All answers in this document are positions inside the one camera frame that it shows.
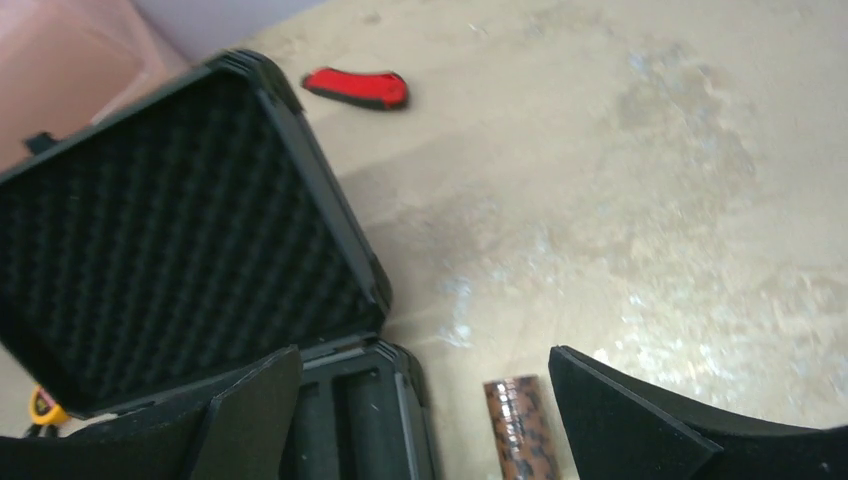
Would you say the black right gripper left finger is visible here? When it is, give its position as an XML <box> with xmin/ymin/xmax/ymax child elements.
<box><xmin>1</xmin><ymin>348</ymin><xmax>302</xmax><ymax>479</ymax></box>

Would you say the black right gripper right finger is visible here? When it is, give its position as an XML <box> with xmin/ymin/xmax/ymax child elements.
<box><xmin>548</xmin><ymin>346</ymin><xmax>847</xmax><ymax>479</ymax></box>

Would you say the black foam-lined poker case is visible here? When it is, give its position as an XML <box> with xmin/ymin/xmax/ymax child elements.
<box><xmin>1</xmin><ymin>50</ymin><xmax>440</xmax><ymax>479</ymax></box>

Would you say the yellow measuring tape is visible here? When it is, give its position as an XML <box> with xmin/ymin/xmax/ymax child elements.
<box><xmin>24</xmin><ymin>386</ymin><xmax>70</xmax><ymax>438</ymax></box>

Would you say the pink translucent storage box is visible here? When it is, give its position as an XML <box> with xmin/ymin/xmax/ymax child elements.
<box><xmin>1</xmin><ymin>0</ymin><xmax>188</xmax><ymax>169</ymax></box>

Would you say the red handled cutter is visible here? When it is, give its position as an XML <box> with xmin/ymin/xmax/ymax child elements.
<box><xmin>300</xmin><ymin>67</ymin><xmax>410</xmax><ymax>111</ymax></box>

